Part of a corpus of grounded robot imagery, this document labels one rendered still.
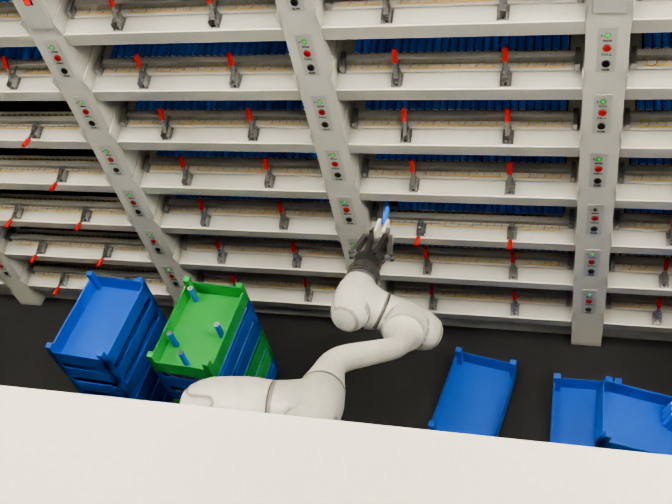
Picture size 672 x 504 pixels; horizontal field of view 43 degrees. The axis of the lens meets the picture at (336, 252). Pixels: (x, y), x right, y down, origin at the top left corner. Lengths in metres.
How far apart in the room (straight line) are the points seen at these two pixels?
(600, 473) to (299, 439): 0.27
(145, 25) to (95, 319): 1.00
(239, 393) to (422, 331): 0.62
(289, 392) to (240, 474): 0.88
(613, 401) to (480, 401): 0.41
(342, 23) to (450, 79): 0.30
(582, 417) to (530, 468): 2.00
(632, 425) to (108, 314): 1.64
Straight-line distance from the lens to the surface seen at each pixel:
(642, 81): 2.12
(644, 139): 2.25
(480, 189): 2.39
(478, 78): 2.14
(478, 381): 2.83
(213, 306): 2.67
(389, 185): 2.43
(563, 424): 2.75
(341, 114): 2.25
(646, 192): 2.38
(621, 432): 2.67
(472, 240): 2.52
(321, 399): 1.66
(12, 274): 3.42
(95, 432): 0.88
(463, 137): 2.26
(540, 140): 2.24
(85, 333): 2.79
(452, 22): 2.02
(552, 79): 2.12
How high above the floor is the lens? 2.41
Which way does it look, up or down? 48 degrees down
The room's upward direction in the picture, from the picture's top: 16 degrees counter-clockwise
